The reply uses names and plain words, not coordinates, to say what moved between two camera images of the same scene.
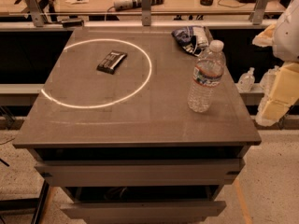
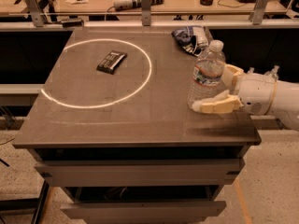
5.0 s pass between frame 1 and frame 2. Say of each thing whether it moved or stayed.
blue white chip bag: stayed
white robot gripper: moved
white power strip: stayed
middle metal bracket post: stayed
